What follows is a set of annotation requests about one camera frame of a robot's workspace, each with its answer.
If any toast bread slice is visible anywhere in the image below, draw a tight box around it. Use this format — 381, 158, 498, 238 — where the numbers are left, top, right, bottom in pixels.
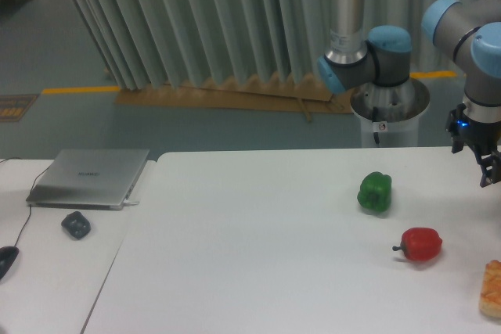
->
478, 260, 500, 318

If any black computer mouse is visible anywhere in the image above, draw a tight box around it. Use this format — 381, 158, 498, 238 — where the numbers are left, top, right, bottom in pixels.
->
0, 246, 20, 279

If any grey pleated curtain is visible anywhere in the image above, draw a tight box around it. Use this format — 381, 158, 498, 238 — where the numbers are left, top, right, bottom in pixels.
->
54, 0, 481, 89

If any brown cardboard sheet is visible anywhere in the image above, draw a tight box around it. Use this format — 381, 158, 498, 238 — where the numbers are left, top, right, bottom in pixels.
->
115, 74, 352, 122

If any green bell pepper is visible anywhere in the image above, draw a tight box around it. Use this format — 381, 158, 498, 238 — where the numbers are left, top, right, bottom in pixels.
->
357, 171, 392, 214

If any floor warning sign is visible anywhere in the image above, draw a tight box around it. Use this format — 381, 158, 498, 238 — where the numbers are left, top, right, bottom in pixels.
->
0, 94, 39, 123

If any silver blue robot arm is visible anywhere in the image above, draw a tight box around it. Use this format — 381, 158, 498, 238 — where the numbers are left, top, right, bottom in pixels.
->
317, 0, 500, 186

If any silver laptop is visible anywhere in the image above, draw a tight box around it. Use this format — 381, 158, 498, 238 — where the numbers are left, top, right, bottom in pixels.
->
26, 149, 150, 210

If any dark grey small gadget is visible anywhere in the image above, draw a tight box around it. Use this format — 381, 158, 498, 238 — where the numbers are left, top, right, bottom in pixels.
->
61, 211, 92, 240

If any black mouse cable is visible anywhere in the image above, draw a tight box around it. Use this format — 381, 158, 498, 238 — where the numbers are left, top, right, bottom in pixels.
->
0, 157, 49, 249

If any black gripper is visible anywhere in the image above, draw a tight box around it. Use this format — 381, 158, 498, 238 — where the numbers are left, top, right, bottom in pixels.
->
445, 103, 500, 188

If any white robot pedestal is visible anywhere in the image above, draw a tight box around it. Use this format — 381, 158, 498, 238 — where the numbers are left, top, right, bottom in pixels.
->
350, 78, 430, 148

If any red bell pepper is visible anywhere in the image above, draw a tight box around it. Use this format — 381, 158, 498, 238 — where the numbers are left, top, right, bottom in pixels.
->
392, 228, 442, 262

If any white usb plug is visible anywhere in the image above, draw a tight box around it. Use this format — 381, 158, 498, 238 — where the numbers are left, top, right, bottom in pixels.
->
123, 199, 140, 207

